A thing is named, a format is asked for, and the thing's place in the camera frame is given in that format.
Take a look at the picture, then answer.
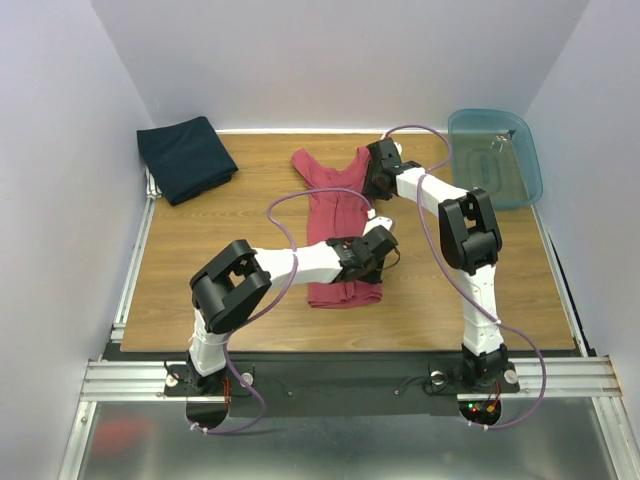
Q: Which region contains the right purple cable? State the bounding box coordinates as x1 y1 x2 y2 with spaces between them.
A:
382 124 546 432

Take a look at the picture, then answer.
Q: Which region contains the purple cable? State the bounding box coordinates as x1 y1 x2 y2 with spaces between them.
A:
188 187 377 435
382 124 546 432

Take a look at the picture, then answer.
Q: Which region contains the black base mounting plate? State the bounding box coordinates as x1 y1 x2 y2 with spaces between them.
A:
99 349 521 419

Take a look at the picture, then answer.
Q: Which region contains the aluminium frame rail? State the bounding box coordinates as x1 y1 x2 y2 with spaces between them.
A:
81 357 622 402

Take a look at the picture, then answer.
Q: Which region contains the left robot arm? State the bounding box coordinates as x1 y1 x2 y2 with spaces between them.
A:
187 225 398 395

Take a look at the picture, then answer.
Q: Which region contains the folded navy tank top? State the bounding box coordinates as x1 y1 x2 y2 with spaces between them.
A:
136 116 238 206

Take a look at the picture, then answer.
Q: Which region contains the maroon tank top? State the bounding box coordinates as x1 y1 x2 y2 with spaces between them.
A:
292 147 382 309

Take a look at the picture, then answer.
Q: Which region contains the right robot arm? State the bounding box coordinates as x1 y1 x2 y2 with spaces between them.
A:
363 138 508 390

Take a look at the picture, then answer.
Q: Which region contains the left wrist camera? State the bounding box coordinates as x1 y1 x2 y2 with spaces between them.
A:
362 209 395 236

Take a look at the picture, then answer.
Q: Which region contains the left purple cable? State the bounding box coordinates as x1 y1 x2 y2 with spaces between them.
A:
188 187 377 435

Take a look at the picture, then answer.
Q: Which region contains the teal plastic bin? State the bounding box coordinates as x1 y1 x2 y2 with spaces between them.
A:
448 109 543 210

